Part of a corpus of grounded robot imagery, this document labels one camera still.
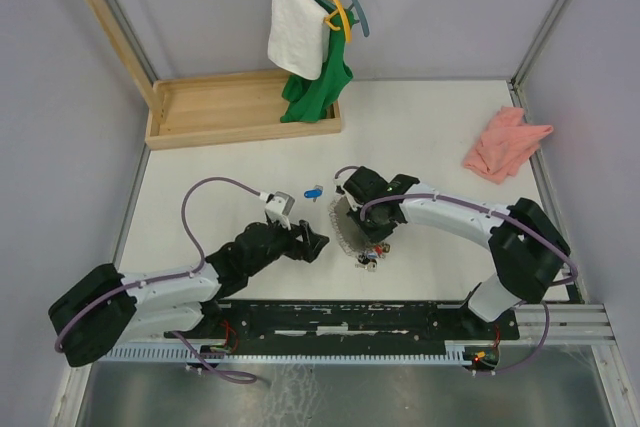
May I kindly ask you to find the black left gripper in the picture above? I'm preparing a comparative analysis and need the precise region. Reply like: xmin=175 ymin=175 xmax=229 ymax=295
xmin=246 ymin=214 xmax=329 ymax=277

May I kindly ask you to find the key with blue tag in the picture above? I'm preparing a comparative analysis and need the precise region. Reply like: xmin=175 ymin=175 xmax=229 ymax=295
xmin=304 ymin=185 xmax=324 ymax=202

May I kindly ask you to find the key with red tag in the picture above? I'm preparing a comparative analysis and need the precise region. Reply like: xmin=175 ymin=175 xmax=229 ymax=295
xmin=372 ymin=243 xmax=391 ymax=258

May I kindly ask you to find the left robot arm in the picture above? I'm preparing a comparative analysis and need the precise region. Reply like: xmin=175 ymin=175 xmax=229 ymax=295
xmin=48 ymin=221 xmax=329 ymax=367

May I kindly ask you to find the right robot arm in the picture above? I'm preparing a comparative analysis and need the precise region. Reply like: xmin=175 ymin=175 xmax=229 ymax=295
xmin=330 ymin=166 xmax=577 ymax=338

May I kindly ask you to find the green garment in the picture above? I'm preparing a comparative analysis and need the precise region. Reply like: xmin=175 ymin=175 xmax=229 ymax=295
xmin=280 ymin=30 xmax=353 ymax=123

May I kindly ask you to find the pink cloth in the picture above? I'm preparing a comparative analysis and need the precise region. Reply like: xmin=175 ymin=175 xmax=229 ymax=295
xmin=462 ymin=106 xmax=554 ymax=185

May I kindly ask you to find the white towel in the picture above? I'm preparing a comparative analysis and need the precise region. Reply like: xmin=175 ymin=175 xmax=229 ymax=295
xmin=267 ymin=0 xmax=330 ymax=80

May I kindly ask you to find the wooden tray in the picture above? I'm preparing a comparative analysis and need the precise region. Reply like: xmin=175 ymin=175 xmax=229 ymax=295
xmin=145 ymin=70 xmax=342 ymax=150

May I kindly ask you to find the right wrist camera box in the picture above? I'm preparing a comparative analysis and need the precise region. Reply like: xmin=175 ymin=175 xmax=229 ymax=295
xmin=335 ymin=185 xmax=361 ymax=211

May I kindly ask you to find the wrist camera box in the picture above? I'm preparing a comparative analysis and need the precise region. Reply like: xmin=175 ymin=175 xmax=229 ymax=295
xmin=335 ymin=185 xmax=361 ymax=211
xmin=260 ymin=191 xmax=295 ymax=230

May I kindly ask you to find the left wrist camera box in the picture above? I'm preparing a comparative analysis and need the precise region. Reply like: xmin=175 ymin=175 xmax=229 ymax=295
xmin=260 ymin=191 xmax=295 ymax=230

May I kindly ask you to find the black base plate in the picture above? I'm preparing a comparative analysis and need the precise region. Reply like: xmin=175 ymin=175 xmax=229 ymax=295
xmin=183 ymin=299 xmax=520 ymax=355

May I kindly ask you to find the white slotted cable duct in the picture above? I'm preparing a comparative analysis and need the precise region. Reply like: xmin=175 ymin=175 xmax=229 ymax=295
xmin=101 ymin=341 xmax=471 ymax=367

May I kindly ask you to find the wooden rack post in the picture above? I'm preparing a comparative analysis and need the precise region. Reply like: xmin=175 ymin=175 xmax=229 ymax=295
xmin=85 ymin=0 xmax=165 ymax=123

